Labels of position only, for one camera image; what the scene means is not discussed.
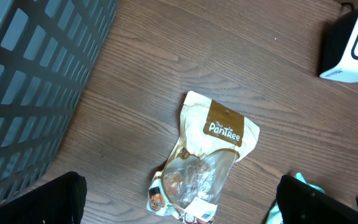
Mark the teal snack packet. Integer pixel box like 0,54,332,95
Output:
265,172,325,224

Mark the beige Pantree snack pouch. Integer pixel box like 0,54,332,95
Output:
147,91,260,223

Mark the dark grey plastic basket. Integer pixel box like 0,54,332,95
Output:
0,0,117,206

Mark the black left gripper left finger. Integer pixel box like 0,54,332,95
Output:
0,171,87,224

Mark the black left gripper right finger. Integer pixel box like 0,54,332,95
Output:
276,175,358,224

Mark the white barcode scanner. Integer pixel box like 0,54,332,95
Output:
319,8,358,83

